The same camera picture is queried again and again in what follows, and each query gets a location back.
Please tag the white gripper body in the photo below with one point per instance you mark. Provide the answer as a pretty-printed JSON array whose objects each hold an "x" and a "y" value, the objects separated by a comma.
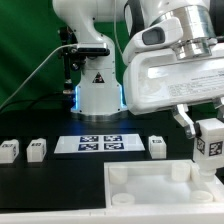
[{"x": 157, "y": 80}]

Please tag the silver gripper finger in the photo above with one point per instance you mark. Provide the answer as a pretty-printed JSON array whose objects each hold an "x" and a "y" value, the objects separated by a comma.
[
  {"x": 219, "y": 106},
  {"x": 180, "y": 115}
]

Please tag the white square tabletop part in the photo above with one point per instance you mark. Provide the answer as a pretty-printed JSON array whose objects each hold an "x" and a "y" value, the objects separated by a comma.
[{"x": 165, "y": 182}]

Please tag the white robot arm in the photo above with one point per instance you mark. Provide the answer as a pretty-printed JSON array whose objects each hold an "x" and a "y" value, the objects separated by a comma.
[{"x": 195, "y": 17}]

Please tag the white marker sheet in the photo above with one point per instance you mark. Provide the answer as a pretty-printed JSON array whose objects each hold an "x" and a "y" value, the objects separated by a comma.
[{"x": 99, "y": 143}]

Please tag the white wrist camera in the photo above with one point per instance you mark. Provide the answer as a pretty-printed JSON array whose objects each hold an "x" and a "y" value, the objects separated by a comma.
[{"x": 161, "y": 35}]

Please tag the black camera on stand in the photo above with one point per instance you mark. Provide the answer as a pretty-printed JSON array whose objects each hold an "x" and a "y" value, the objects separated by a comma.
[{"x": 68, "y": 50}]

